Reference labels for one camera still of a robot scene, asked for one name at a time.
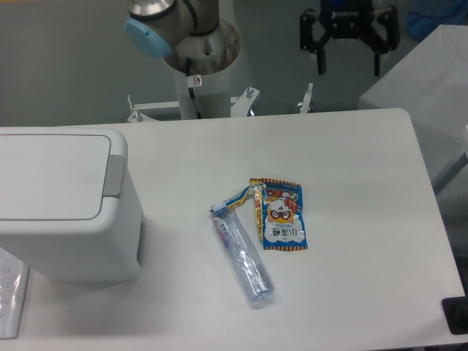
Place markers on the blue plastic bag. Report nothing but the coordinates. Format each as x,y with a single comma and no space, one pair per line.
425,16

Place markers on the black device at edge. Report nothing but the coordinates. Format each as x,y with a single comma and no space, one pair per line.
455,310

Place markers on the yellow blue wrapper strip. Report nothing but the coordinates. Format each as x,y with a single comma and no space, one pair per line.
238,199

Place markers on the clear plastic water bottle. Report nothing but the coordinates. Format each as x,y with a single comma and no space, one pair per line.
243,255

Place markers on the blue orange snack bag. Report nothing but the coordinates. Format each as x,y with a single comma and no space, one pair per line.
278,212

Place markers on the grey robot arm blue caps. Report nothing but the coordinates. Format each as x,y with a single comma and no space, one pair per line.
156,27

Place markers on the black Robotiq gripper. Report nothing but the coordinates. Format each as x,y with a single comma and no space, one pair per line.
344,20

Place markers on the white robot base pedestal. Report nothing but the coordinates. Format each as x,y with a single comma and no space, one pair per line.
203,61

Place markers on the metal clamp bracket right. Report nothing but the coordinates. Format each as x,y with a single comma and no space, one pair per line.
306,105

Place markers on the white plastic trash can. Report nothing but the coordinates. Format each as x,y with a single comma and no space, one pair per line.
69,208

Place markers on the clear document holder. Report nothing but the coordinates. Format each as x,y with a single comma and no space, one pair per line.
14,282

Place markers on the white clamp bracket middle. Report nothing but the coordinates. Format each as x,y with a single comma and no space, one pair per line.
243,105

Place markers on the white side table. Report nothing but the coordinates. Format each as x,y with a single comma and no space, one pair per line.
430,83

